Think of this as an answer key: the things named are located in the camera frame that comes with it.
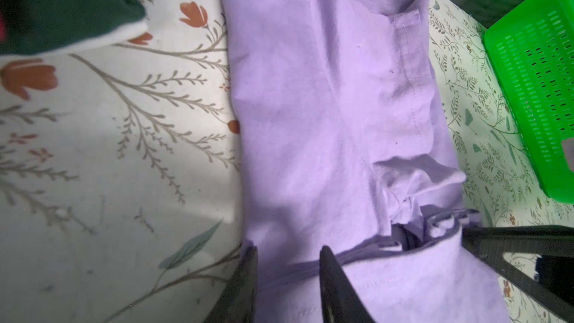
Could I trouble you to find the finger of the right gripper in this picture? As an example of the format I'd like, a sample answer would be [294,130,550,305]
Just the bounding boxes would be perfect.
[462,225,573,321]

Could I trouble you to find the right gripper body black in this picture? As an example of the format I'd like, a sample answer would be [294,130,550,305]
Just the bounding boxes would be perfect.
[535,256,573,294]

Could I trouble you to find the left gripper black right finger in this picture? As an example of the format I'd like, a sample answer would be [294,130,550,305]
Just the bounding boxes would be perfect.
[319,245,374,323]

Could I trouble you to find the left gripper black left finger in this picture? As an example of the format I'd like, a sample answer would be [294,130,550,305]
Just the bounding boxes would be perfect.
[205,247,258,323]

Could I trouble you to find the purple t shirt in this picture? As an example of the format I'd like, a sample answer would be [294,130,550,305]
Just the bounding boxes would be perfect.
[223,0,509,322]

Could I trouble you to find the green plastic basket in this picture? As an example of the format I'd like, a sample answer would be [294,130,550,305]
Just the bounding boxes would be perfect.
[484,0,573,204]

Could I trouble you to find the floral table cloth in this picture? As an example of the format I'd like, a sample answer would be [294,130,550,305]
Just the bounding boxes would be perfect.
[1,0,573,322]

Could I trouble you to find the folded dark green t shirt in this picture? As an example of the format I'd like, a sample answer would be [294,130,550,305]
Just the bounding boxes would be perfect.
[1,0,146,55]

